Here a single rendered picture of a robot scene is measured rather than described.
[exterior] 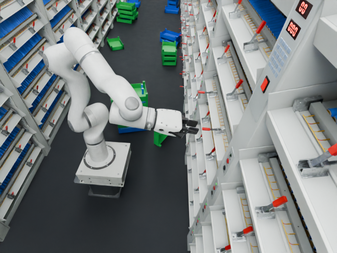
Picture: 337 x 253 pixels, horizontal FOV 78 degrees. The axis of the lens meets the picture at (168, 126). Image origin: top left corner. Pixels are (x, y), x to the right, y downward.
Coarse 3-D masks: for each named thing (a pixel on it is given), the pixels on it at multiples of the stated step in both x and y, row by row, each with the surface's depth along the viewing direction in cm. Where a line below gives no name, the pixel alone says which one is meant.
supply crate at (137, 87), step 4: (132, 84) 196; (136, 84) 197; (140, 84) 198; (144, 84) 197; (136, 88) 200; (140, 88) 200; (144, 88) 200; (136, 92) 195; (140, 92) 196; (144, 92) 196; (140, 96) 184; (144, 96) 184; (144, 100) 188
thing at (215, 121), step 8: (208, 72) 120; (216, 72) 120; (208, 80) 122; (208, 88) 117; (208, 96) 113; (216, 96) 111; (224, 104) 105; (216, 112) 103; (216, 120) 100; (216, 136) 93; (224, 136) 92; (216, 144) 90; (216, 152) 88; (224, 152) 87
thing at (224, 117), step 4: (216, 76) 119; (216, 80) 116; (216, 84) 114; (220, 92) 109; (220, 96) 107; (220, 100) 105; (216, 104) 106; (220, 104) 103; (224, 108) 100; (220, 112) 101; (224, 112) 98; (224, 116) 97; (224, 120) 95; (220, 124) 96; (224, 124) 95; (228, 124) 93; (228, 128) 92; (228, 132) 90; (228, 136) 89; (228, 140) 87; (224, 144) 88
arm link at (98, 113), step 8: (96, 104) 121; (88, 112) 116; (96, 112) 118; (104, 112) 121; (96, 120) 119; (104, 120) 123; (96, 128) 127; (88, 136) 126; (96, 136) 126; (88, 144) 129; (96, 144) 129
